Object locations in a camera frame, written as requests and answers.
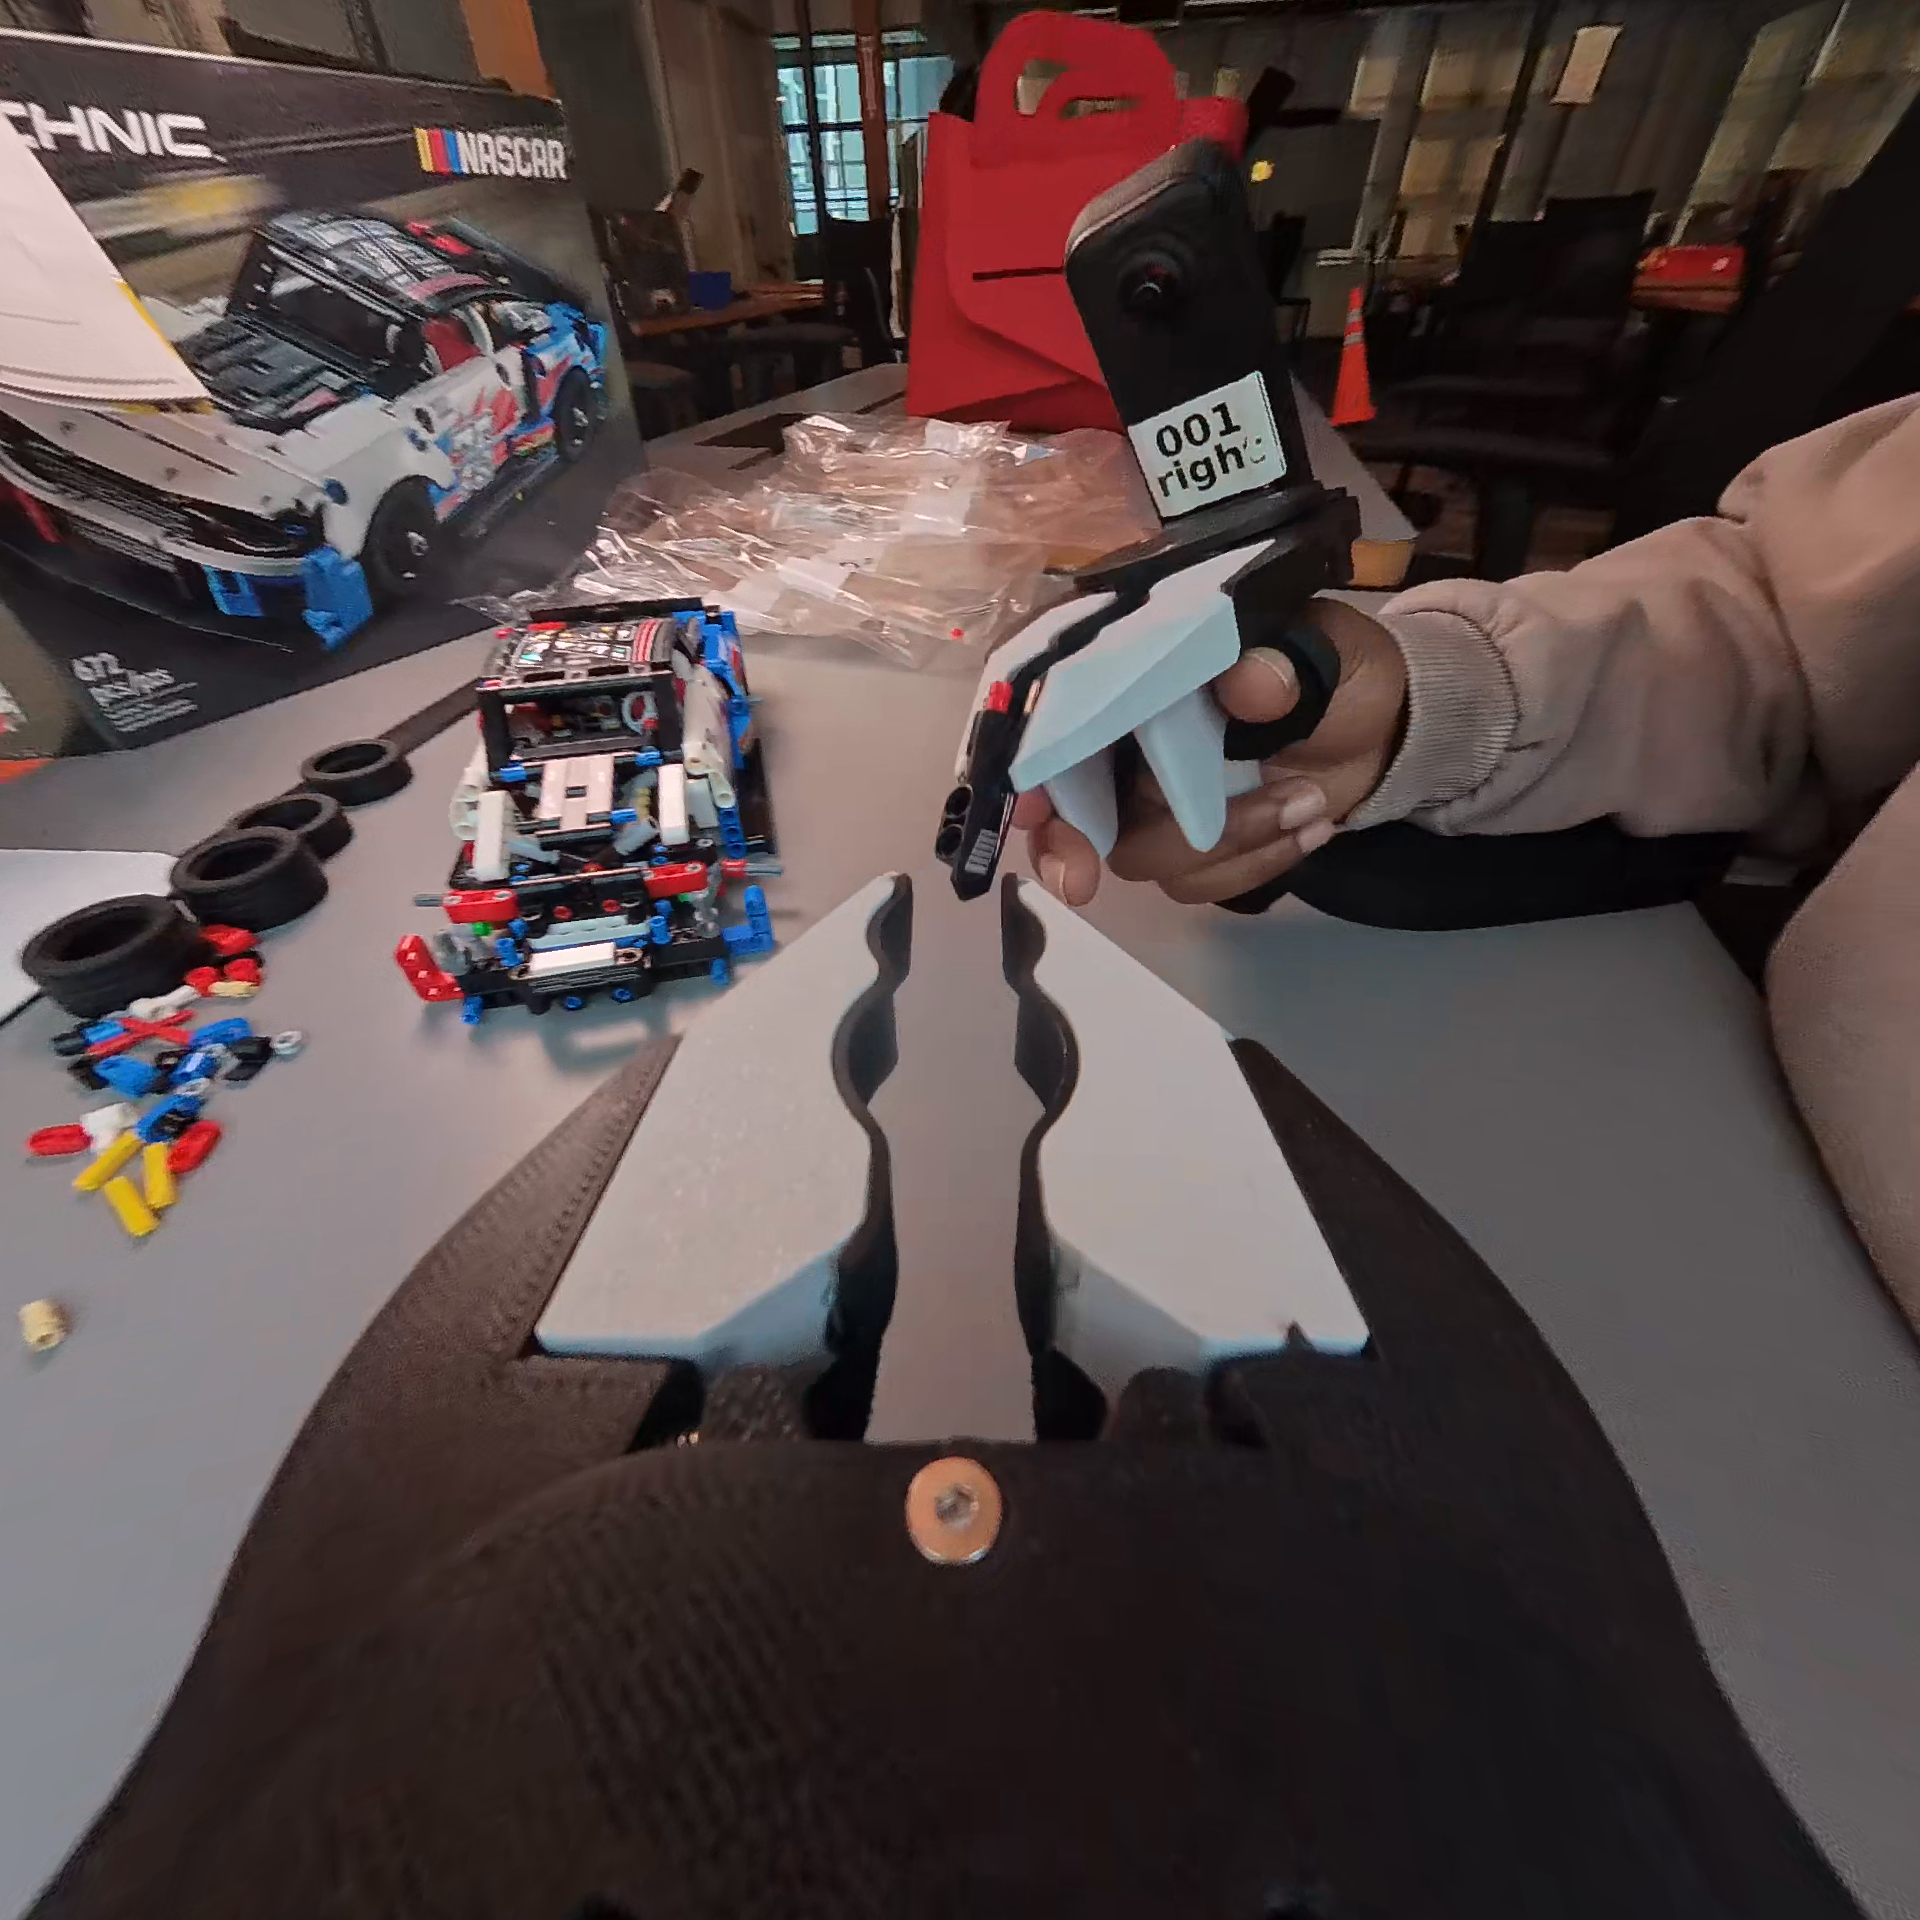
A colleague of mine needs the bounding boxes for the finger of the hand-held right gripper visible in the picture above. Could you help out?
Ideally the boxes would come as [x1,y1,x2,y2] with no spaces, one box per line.
[978,589,1122,717]
[1009,576,1249,861]

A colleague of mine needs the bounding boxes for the brick toy car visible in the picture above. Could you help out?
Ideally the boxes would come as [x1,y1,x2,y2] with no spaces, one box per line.
[393,608,783,1024]

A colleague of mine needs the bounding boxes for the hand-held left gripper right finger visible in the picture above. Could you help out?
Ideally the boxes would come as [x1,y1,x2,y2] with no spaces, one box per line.
[999,873,1371,1376]

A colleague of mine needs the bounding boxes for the grey desk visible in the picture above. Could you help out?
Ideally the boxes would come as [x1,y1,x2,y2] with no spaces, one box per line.
[0,369,1920,1920]

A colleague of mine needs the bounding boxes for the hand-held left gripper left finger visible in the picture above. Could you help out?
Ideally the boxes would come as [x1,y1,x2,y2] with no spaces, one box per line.
[534,873,918,1368]

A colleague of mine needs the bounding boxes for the black ribbed cloth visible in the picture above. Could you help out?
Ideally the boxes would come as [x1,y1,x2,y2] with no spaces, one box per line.
[1288,823,1776,935]

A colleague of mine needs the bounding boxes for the person's beige sweatshirt torso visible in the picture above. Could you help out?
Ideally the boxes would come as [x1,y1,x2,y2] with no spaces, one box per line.
[1763,780,1920,1340]

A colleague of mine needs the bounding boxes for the red bag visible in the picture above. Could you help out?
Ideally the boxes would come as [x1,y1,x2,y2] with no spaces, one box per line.
[903,12,1258,437]

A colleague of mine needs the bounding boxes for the person's right hand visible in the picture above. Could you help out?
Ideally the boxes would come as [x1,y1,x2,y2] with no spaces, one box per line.
[1017,604,1416,911]

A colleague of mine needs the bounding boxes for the orange traffic cone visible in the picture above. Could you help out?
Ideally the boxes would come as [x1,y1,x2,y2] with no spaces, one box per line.
[1328,287,1381,433]

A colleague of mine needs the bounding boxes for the black flat strip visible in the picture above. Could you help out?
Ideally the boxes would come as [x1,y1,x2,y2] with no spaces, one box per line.
[383,689,506,753]

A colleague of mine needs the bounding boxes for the pile of small brick pieces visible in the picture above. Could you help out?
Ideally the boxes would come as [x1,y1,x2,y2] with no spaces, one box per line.
[29,921,303,1180]

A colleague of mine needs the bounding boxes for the toy car box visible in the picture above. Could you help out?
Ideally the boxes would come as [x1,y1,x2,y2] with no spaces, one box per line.
[0,31,648,759]

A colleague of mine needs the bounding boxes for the crumpled clear plastic bags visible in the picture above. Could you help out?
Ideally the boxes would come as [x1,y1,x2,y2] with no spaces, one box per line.
[458,412,1157,669]

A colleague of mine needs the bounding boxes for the black printed brick panel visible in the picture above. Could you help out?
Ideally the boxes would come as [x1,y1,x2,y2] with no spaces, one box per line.
[938,704,1040,903]

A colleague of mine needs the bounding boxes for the white instruction paper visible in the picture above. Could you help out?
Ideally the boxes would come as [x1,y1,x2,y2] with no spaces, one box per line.
[0,120,213,416]

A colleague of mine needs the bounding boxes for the black office chair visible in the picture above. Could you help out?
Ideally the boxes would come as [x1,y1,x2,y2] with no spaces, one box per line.
[1371,187,1666,541]

